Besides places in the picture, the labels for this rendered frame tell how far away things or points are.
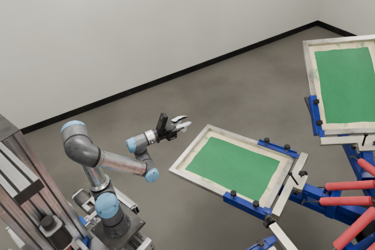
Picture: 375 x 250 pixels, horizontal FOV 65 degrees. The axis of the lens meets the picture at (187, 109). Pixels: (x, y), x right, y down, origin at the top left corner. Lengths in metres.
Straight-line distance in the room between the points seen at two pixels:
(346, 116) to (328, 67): 0.41
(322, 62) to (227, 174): 1.17
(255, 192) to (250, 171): 0.19
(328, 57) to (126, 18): 2.90
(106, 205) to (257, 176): 1.13
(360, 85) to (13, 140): 2.29
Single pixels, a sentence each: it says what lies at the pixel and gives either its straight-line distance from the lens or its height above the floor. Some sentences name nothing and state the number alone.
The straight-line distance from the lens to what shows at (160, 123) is 1.57.
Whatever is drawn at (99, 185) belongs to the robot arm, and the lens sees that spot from 1.68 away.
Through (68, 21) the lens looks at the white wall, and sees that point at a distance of 4.39.
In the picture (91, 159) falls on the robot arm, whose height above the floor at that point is 1.82.
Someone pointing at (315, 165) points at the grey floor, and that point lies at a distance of 3.67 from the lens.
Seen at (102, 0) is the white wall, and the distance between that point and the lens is 4.39.
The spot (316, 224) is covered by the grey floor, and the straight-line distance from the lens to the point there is 3.24.
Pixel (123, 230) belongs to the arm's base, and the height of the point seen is 1.29.
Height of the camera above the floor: 2.73
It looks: 38 degrees down
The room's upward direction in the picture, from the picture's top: 10 degrees counter-clockwise
